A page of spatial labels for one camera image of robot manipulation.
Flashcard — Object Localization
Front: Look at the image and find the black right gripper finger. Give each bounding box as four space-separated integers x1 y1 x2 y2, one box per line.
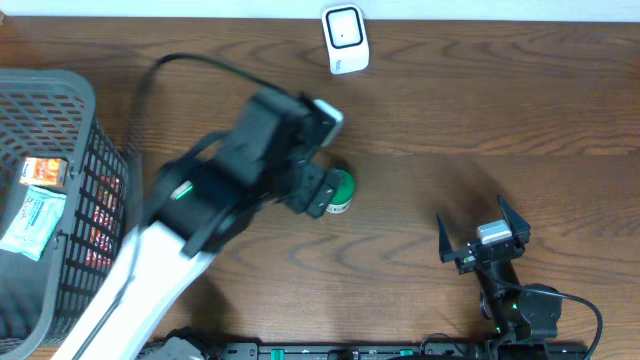
497 194 531 244
436 214 455 263

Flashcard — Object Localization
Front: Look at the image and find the green lid jar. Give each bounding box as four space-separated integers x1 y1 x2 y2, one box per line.
326 170 355 214

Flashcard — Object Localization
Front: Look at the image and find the red snack bar wrapper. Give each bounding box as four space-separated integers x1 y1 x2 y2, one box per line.
84 175 120 270

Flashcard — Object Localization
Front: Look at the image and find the teal wet wipes pack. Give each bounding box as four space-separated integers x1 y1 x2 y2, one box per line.
1 186 66 261

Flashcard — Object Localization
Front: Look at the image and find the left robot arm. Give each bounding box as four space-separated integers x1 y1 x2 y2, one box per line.
55 88 344 359

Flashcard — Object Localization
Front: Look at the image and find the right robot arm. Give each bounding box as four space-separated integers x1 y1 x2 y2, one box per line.
437 196 562 343

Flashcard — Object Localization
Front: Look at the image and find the white barcode scanner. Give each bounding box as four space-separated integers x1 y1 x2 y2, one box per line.
321 4 370 75

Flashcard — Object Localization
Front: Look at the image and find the grey plastic basket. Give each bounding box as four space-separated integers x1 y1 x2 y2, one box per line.
1 69 128 359

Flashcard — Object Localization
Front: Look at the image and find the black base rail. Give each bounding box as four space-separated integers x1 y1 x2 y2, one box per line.
196 342 588 360

